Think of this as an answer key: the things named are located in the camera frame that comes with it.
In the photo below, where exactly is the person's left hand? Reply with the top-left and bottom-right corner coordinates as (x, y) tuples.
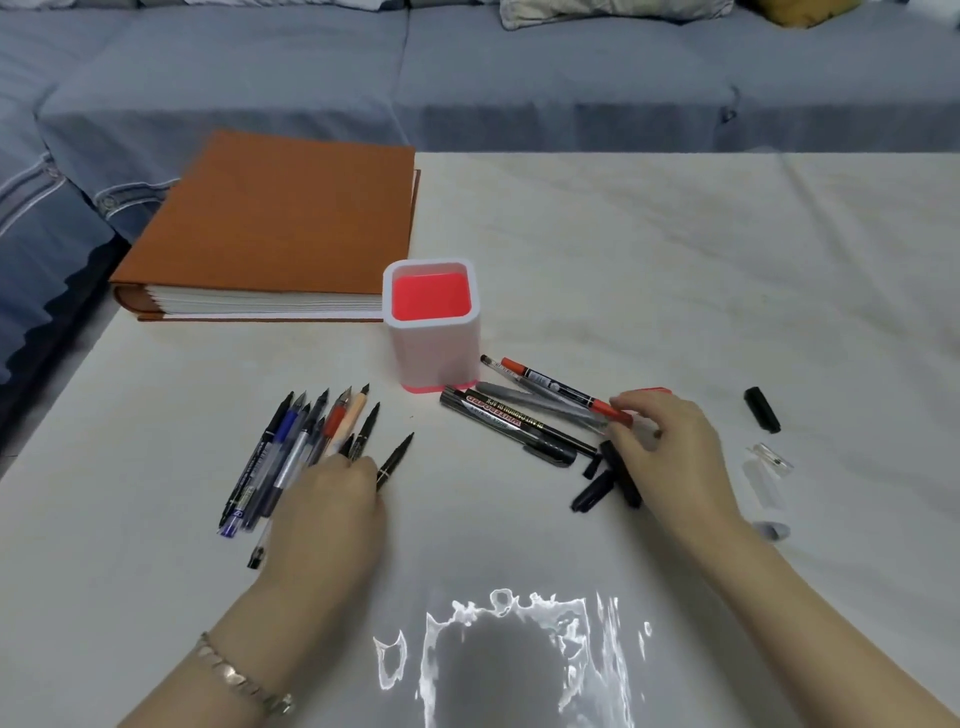
(213, 453), (389, 695)

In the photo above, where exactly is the person's right hand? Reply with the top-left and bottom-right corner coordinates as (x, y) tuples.
(607, 389), (763, 568)

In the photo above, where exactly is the clear clip pen cap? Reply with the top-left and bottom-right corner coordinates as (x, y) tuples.
(747, 442), (795, 479)

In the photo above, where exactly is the pile of pen caps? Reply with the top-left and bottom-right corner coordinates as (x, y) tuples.
(569, 440), (793, 543)

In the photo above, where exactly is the row of pens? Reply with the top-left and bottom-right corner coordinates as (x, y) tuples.
(217, 383), (382, 571)

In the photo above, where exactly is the wide black pen cap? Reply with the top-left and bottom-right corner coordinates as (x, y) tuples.
(743, 386), (782, 435)

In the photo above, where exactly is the slim black marker pen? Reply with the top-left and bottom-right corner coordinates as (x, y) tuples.
(374, 432), (416, 494)
(461, 386), (603, 457)

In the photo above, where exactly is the black whiteboard marker pen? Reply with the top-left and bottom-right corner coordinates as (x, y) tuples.
(439, 386), (577, 469)

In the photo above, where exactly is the red black marker pen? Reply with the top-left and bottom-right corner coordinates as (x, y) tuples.
(500, 356), (635, 429)

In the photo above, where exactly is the red white pen holder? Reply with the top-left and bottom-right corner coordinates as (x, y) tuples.
(382, 258), (482, 394)

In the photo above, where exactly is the person's right forearm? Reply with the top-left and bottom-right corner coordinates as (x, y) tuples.
(693, 524), (960, 728)

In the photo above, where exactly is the white table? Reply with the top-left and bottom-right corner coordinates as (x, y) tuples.
(0, 152), (960, 728)

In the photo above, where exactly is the orange cover binder album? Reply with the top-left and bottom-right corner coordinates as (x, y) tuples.
(110, 128), (422, 324)

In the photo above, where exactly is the blue grey sofa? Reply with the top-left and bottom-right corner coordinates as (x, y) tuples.
(0, 0), (960, 466)

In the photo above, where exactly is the leaf print cushion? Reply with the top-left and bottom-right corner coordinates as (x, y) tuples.
(498, 0), (736, 31)

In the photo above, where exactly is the mustard yellow cushion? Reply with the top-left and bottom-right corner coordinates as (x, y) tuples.
(753, 0), (864, 30)

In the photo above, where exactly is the pale bead bracelet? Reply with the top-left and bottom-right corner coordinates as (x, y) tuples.
(196, 632), (295, 718)

